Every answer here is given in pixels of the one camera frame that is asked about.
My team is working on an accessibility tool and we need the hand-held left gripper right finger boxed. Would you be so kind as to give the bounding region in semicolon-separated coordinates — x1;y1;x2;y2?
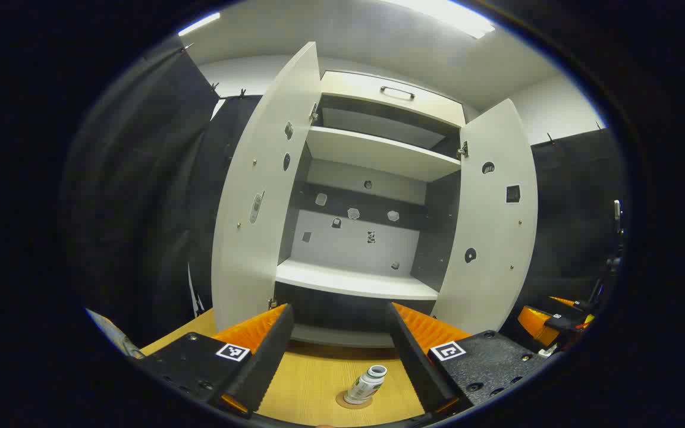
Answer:
386;302;548;417

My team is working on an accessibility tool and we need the white cabinet drawer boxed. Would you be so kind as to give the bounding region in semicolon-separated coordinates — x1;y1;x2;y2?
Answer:
320;70;467;128

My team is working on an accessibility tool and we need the narrow ceiling light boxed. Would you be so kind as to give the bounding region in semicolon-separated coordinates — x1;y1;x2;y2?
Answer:
177;12;221;37

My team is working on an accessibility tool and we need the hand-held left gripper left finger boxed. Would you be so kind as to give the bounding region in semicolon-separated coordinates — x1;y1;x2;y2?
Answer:
134;304;294;420

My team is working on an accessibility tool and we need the white cabinet door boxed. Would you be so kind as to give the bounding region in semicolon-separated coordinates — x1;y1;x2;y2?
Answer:
212;42;323;332
432;98;538;335

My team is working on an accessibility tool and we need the black tripod stand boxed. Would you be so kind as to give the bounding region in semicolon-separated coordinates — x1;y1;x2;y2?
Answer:
592;200;624;310

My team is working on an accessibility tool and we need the brown round coaster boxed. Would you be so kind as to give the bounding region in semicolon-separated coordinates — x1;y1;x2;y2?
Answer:
335;391;374;410

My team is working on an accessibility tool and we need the white bottle green label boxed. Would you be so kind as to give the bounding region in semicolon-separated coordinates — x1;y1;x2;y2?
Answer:
344;365;388;405

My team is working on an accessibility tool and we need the black backdrop cloth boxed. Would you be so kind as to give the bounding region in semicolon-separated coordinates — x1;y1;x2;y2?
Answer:
60;45;629;351

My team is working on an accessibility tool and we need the white cabinet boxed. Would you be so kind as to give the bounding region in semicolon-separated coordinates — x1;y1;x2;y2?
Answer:
212;42;538;348

